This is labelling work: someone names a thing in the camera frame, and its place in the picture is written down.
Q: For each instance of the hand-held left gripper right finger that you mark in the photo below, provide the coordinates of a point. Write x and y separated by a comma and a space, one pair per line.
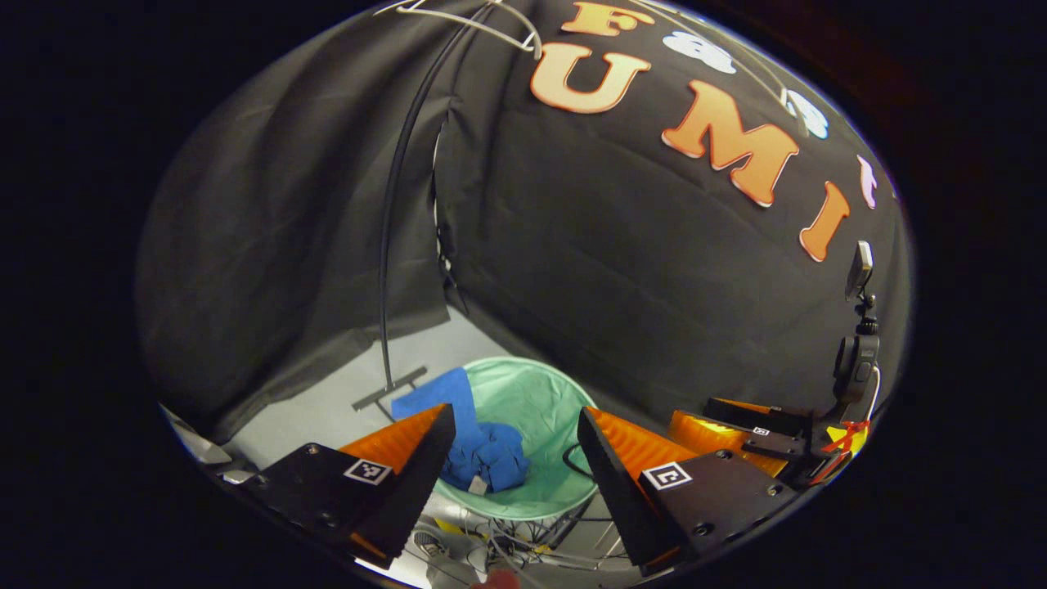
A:
617, 491

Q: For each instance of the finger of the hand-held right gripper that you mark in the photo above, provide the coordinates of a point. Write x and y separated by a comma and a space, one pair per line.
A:
712, 433
761, 413

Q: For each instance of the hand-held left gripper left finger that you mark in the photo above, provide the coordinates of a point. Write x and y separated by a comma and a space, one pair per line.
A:
413, 483

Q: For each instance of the green mesh laundry hamper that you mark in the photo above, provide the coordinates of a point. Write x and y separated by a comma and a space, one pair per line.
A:
536, 401

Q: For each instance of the black backdrop cloth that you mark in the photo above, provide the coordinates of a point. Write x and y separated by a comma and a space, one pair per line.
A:
286, 245
613, 270

